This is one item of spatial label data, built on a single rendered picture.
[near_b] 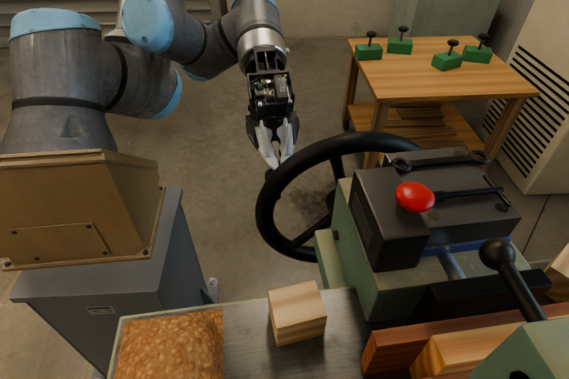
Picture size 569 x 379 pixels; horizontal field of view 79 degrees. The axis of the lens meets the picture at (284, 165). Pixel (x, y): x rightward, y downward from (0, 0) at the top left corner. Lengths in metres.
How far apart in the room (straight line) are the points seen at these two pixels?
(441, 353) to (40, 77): 0.70
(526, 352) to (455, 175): 0.20
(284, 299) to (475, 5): 2.30
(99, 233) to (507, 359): 0.73
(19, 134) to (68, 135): 0.07
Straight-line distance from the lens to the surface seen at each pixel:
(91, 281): 0.88
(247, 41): 0.64
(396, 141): 0.48
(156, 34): 0.63
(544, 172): 1.95
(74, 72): 0.74
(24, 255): 0.93
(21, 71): 0.77
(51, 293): 0.90
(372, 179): 0.32
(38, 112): 0.73
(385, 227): 0.28
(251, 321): 0.36
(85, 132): 0.71
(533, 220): 1.93
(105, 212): 0.76
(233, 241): 1.52
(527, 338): 0.20
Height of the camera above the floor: 1.22
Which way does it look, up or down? 42 degrees down
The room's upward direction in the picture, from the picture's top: straight up
